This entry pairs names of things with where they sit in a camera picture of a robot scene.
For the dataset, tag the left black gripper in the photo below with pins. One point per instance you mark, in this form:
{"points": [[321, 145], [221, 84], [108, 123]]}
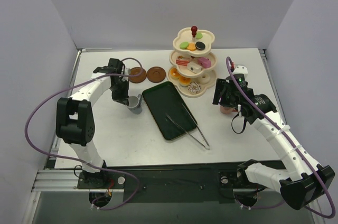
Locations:
{"points": [[120, 95]]}

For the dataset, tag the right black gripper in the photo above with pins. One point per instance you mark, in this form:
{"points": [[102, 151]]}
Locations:
{"points": [[219, 96]]}

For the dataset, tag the brown coaster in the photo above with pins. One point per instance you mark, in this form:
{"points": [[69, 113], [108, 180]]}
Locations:
{"points": [[137, 75], [156, 74]]}

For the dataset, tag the grey mug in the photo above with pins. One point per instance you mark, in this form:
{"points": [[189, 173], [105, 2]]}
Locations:
{"points": [[135, 104]]}

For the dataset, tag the pink block cake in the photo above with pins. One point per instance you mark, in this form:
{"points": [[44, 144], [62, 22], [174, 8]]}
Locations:
{"points": [[204, 62]]}

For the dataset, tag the pink floral mug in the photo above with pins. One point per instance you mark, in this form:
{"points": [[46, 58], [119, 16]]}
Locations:
{"points": [[227, 110]]}

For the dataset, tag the sprinkled white donut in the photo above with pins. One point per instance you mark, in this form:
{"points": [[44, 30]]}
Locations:
{"points": [[194, 88]]}

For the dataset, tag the white block cake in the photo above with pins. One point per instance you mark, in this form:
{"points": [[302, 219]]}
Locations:
{"points": [[194, 67]]}

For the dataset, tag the brown coaster front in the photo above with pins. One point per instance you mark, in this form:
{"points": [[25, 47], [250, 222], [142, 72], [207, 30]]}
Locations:
{"points": [[156, 74]]}

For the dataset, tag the orange white blue donut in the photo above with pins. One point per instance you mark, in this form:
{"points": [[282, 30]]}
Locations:
{"points": [[184, 82]]}

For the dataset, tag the dark chocolate macaron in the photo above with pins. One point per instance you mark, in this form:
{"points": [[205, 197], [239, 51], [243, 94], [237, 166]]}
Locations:
{"points": [[200, 45]]}

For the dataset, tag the pink strawberry cake slice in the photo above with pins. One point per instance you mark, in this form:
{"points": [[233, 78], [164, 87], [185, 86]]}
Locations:
{"points": [[182, 61]]}

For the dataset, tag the orange glazed donut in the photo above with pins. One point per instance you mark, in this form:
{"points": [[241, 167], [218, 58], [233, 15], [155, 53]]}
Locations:
{"points": [[174, 73]]}

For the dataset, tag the green macaron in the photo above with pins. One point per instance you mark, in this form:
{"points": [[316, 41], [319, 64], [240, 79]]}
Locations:
{"points": [[184, 45], [199, 35]]}

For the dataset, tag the metal tongs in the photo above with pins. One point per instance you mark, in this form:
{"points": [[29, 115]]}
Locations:
{"points": [[206, 144]]}

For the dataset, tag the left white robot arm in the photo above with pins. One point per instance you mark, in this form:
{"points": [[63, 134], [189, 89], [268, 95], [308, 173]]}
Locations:
{"points": [[75, 122]]}

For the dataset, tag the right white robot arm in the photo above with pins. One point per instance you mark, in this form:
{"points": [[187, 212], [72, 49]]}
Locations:
{"points": [[304, 178]]}

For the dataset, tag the cream three-tier dessert stand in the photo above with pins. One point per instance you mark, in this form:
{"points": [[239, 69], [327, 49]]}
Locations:
{"points": [[188, 35]]}

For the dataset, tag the dark green serving tray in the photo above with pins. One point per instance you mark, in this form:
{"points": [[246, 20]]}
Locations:
{"points": [[170, 112]]}

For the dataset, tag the orange macaron on stand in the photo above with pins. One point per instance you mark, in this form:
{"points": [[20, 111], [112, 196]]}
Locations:
{"points": [[191, 47]]}

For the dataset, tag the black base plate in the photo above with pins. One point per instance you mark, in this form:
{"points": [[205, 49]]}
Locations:
{"points": [[184, 183]]}

